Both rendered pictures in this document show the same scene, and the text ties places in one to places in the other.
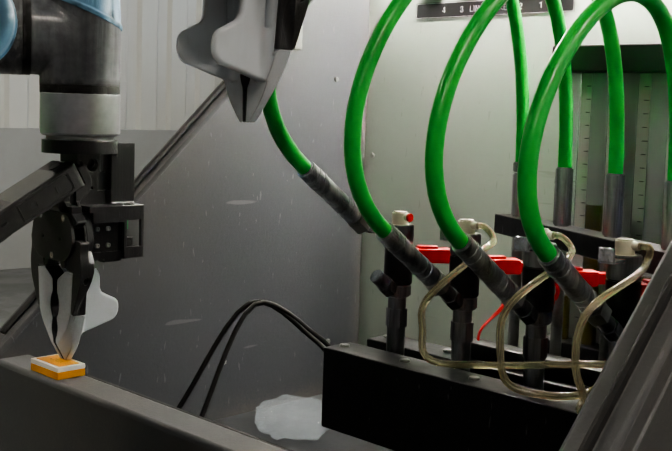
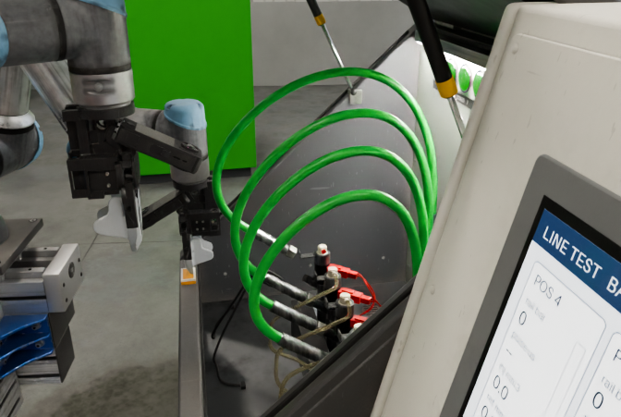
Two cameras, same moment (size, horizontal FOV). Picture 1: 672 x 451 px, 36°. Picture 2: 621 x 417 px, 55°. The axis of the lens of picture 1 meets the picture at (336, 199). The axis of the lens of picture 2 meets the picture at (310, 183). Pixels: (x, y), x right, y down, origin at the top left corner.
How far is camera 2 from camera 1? 0.72 m
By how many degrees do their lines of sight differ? 37
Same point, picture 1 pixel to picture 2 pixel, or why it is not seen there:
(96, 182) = (197, 199)
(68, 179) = (179, 200)
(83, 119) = (180, 175)
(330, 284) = (385, 228)
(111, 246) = (205, 228)
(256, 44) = (120, 224)
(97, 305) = (200, 253)
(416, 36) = (432, 99)
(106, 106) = not seen: hidden behind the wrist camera
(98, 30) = (184, 134)
